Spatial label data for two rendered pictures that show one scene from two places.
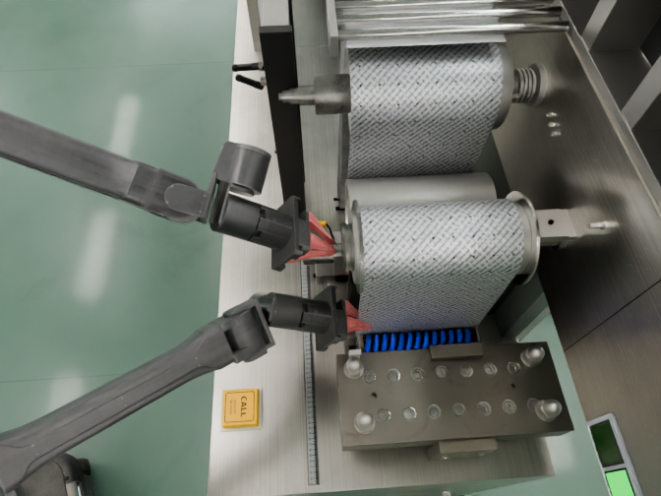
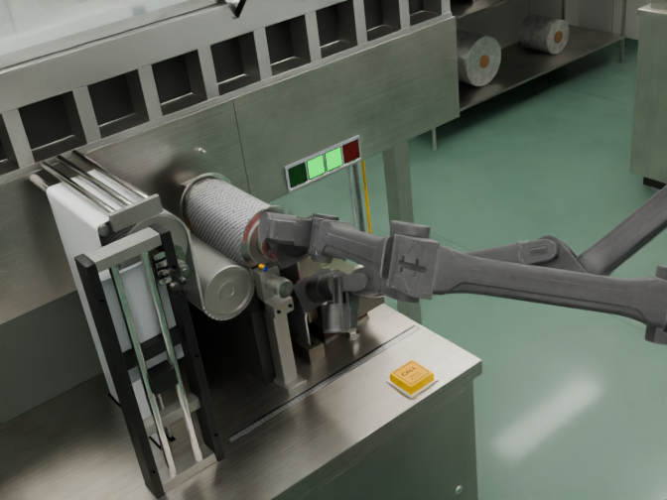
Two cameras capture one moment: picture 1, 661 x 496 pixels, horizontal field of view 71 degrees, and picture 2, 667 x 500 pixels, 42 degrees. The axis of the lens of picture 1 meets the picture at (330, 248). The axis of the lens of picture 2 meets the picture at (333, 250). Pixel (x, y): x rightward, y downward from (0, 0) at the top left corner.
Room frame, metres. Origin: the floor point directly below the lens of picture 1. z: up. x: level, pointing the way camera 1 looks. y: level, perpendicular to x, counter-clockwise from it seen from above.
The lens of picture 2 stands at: (1.08, 1.39, 2.13)
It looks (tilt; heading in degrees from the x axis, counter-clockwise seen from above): 30 degrees down; 239
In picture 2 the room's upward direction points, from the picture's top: 8 degrees counter-clockwise
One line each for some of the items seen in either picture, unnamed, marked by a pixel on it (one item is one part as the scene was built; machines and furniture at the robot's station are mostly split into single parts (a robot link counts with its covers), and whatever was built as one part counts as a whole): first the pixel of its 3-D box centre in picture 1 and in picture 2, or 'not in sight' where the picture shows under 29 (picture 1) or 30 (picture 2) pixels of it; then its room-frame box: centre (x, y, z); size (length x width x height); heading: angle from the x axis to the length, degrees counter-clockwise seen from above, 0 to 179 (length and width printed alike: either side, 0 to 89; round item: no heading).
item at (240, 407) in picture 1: (240, 407); (412, 376); (0.20, 0.18, 0.91); 0.07 x 0.07 x 0.02; 4
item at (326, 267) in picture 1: (330, 283); (281, 329); (0.41, 0.00, 1.05); 0.06 x 0.05 x 0.31; 94
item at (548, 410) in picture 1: (551, 407); not in sight; (0.17, -0.38, 1.05); 0.04 x 0.04 x 0.04
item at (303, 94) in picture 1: (296, 95); (178, 266); (0.62, 0.06, 1.33); 0.06 x 0.03 x 0.03; 94
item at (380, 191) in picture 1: (416, 208); (199, 271); (0.50, -0.16, 1.17); 0.26 x 0.12 x 0.12; 94
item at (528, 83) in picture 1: (516, 86); not in sight; (0.64, -0.32, 1.33); 0.07 x 0.07 x 0.07; 4
